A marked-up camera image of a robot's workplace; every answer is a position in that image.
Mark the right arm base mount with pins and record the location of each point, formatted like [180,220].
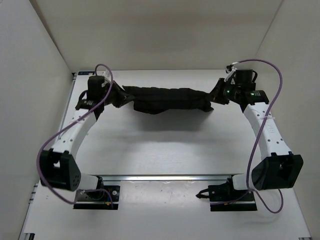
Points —
[224,198]

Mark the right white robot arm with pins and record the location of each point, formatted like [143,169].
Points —
[279,168]

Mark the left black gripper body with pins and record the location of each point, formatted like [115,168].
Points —
[112,96]

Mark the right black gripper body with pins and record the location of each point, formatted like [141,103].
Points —
[230,91]

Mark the left blue corner label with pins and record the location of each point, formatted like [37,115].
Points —
[85,73]

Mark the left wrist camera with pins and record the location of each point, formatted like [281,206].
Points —
[97,87]

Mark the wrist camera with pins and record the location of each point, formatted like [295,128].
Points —
[97,87]
[240,77]

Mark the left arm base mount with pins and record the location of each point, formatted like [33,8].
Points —
[99,200]

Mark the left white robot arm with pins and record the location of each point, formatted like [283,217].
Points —
[58,164]

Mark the aluminium rail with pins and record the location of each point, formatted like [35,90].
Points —
[167,178]

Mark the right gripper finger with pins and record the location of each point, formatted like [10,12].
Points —
[221,100]
[218,91]

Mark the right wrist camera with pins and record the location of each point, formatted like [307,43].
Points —
[240,77]

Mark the black pleated skirt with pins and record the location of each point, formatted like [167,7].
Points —
[154,100]

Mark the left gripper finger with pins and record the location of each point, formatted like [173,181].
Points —
[121,102]
[121,94]

